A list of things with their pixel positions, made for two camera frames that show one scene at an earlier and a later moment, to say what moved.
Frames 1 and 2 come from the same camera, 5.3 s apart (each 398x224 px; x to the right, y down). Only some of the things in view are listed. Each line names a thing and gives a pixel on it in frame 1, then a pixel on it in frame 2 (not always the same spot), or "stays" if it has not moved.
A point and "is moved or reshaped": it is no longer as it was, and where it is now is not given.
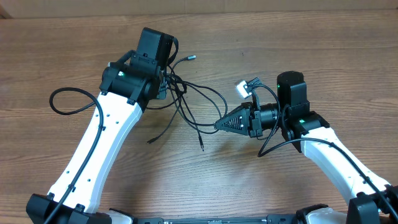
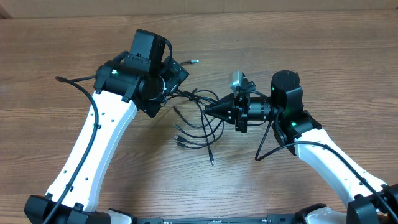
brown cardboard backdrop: [56, 9] stays
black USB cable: [180, 86] is moved or reshaped
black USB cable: [181, 99] → [202, 98]
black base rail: [271, 219] stays
